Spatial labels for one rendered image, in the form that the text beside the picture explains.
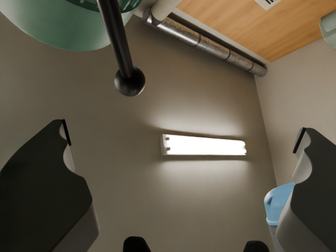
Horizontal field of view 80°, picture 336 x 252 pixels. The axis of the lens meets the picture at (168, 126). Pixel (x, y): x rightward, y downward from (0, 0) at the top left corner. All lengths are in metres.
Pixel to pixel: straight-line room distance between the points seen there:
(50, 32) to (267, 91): 3.37
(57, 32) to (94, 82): 1.44
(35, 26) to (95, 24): 0.07
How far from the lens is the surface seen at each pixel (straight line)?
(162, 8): 2.07
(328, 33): 2.43
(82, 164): 1.52
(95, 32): 0.28
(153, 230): 1.77
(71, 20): 0.27
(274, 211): 0.39
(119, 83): 0.23
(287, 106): 3.35
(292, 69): 3.47
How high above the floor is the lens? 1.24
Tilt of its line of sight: 49 degrees up
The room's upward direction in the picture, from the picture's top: 112 degrees counter-clockwise
